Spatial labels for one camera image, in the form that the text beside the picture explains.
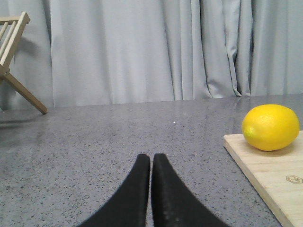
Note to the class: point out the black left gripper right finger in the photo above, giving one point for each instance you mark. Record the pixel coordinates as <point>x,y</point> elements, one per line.
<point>173,204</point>

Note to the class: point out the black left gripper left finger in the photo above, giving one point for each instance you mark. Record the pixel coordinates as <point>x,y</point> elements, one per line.
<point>128,206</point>

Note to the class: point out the light wooden cutting board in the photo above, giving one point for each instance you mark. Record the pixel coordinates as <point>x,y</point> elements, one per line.
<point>277,176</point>

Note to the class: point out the yellow lemon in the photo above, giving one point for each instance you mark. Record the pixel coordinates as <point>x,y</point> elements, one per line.
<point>270,127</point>

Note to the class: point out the grey curtain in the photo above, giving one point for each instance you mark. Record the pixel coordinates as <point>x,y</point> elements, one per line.
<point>95,52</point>

